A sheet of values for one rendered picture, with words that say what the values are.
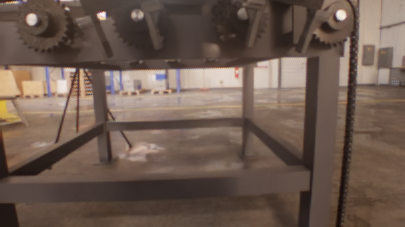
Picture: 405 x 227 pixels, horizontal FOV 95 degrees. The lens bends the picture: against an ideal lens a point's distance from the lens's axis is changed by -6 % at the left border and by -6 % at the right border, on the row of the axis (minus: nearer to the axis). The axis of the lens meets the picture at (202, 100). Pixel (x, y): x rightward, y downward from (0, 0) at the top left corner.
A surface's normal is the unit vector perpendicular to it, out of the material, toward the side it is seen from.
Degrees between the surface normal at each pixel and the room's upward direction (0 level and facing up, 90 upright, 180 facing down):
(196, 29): 90
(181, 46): 90
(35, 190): 90
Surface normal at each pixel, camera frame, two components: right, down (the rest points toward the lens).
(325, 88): 0.05, 0.12
